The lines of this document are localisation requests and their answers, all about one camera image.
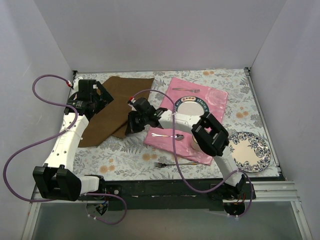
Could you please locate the brown cloth napkin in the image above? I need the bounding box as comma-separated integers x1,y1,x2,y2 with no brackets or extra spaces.
78,76,154,148

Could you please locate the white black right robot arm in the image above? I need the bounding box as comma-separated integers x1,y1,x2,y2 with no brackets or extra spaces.
125,97,247,199

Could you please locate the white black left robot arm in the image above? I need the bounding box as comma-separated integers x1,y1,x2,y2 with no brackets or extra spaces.
32,79,113,201

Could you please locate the silver fork on placemat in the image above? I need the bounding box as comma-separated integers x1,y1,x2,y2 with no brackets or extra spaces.
172,88,201,93

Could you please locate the silver spoon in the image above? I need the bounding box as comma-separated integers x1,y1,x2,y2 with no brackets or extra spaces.
151,133,185,141

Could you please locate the dark fork on tablecloth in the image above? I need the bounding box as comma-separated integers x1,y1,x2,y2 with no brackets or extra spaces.
153,162,197,168

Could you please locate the green rimmed white plate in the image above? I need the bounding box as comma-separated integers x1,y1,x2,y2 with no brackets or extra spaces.
174,95,210,116

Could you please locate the pink floral placemat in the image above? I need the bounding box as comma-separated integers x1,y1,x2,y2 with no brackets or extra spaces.
144,77,228,165

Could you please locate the cream mug dark rim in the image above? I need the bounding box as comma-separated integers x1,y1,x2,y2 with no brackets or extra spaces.
191,136,201,152

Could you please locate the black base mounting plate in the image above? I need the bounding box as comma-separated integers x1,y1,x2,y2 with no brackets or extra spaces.
77,178,257,213

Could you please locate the blue floral white plate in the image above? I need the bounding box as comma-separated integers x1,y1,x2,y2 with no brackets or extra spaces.
228,131,271,174

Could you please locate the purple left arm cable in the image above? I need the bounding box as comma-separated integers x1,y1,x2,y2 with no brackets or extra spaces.
2,73,128,224

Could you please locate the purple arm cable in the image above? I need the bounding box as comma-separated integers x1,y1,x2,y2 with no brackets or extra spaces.
130,89,256,219
2,73,128,224

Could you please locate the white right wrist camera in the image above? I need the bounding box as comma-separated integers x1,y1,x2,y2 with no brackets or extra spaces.
127,96,136,111

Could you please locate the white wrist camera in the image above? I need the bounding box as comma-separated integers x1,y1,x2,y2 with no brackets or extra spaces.
66,80,79,92
127,96,136,111

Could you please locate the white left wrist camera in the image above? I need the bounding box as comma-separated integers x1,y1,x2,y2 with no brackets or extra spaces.
66,80,79,92

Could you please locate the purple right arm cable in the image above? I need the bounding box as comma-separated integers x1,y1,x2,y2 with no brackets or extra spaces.
130,89,256,219

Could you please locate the aluminium table frame rail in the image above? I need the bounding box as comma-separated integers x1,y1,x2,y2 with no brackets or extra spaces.
21,66,313,240

